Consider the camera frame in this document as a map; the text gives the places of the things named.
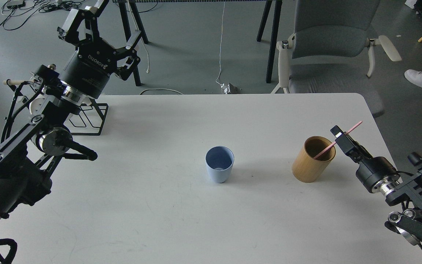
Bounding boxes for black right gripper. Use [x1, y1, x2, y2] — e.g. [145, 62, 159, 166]
[330, 125, 400, 194]

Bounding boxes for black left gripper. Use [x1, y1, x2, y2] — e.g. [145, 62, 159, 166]
[57, 0, 142, 105]

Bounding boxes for pink chopstick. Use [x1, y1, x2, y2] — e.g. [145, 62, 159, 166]
[314, 121, 362, 160]

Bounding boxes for blue cup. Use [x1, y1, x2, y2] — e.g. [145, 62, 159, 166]
[205, 146, 234, 183]

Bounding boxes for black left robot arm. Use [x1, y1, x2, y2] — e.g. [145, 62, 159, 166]
[0, 0, 142, 264]

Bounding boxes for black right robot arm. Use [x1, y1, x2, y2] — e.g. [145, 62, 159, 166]
[330, 126, 422, 248]

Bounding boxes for bamboo cylinder holder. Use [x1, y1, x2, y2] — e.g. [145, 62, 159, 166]
[292, 136, 336, 183]

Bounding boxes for white mug on rack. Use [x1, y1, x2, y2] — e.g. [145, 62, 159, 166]
[29, 95, 51, 117]

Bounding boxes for grey office chair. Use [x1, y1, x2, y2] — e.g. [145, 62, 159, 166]
[272, 0, 402, 118]

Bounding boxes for white power plug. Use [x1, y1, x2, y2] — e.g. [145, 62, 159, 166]
[221, 82, 239, 95]

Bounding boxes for black table legs background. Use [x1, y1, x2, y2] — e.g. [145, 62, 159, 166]
[112, 0, 282, 84]

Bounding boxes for black floor cables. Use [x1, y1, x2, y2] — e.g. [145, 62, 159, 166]
[0, 0, 87, 44]

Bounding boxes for black wire mug rack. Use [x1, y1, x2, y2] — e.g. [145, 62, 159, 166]
[3, 78, 109, 136]

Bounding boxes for white hanging cable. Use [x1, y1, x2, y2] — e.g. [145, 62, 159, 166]
[215, 2, 226, 88]

